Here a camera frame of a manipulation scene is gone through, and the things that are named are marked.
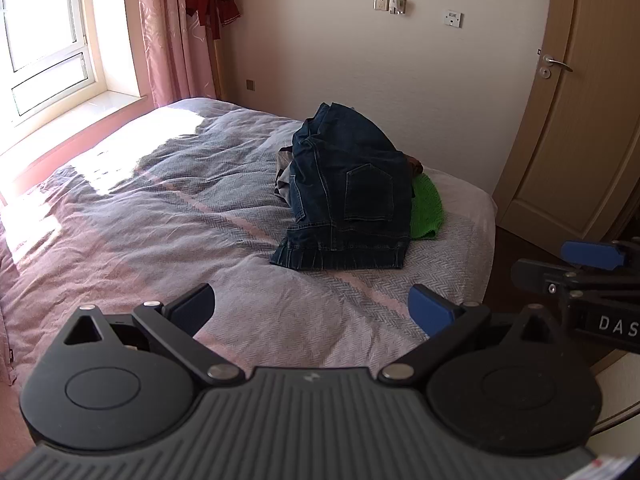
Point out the white window sill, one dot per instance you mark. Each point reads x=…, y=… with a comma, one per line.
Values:
x=65, y=115

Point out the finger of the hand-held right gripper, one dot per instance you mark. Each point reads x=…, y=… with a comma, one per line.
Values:
x=537, y=274
x=592, y=255

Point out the dark blue denim jeans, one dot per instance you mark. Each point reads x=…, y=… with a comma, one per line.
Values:
x=350, y=195

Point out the grey garment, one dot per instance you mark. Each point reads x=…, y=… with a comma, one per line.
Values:
x=285, y=175

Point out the beige wooden door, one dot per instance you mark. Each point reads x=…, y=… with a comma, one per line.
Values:
x=575, y=135

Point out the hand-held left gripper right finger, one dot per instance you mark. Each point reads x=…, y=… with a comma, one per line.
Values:
x=430, y=310

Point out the white framed window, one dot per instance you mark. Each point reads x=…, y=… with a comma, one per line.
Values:
x=45, y=20

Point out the white bed sheet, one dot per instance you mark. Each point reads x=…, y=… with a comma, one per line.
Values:
x=465, y=195

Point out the green knit sweater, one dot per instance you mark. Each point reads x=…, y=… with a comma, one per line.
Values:
x=425, y=207

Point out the brown garment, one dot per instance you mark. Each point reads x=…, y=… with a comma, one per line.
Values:
x=415, y=164

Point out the wooden coat stand pole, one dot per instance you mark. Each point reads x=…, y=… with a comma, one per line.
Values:
x=218, y=70

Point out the pink curtain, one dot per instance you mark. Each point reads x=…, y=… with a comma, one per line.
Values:
x=167, y=30

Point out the white wall control panel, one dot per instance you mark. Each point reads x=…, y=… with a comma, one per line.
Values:
x=453, y=18

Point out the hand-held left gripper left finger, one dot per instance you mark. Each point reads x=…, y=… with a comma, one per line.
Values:
x=192, y=307

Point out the red hanging garment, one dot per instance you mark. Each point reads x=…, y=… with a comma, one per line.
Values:
x=212, y=0

